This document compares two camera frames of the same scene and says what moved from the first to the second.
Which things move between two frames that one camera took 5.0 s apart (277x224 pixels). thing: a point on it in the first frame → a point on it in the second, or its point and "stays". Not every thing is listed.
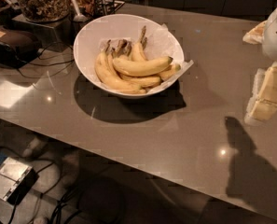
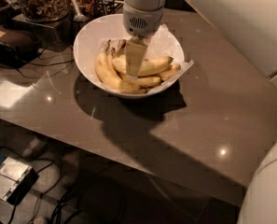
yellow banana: (137, 67) stays
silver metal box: (13, 181) stays
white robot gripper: (276, 35) → (142, 21)
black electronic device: (11, 49) stays
